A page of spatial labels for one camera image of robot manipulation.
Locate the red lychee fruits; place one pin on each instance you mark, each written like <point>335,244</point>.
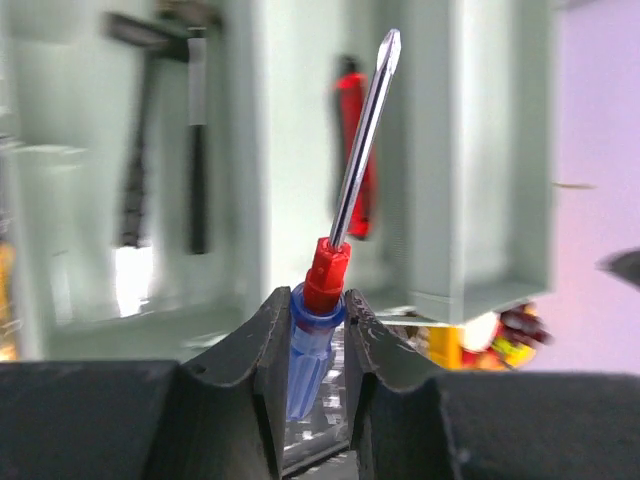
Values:
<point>502,341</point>

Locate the clear grey plastic toolbox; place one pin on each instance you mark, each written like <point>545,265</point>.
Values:
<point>463,217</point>

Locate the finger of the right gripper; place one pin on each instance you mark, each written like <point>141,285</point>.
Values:
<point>623,265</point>

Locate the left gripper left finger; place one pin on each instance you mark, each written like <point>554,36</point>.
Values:
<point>220,415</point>

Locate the yellow plastic basket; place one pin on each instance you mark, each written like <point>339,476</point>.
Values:
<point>444,346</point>

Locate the red blue screwdriver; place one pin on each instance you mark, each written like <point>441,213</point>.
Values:
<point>317,305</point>

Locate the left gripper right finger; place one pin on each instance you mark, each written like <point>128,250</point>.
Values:
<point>411,419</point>

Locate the black rubber mallet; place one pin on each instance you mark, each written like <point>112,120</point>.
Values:
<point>155,44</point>

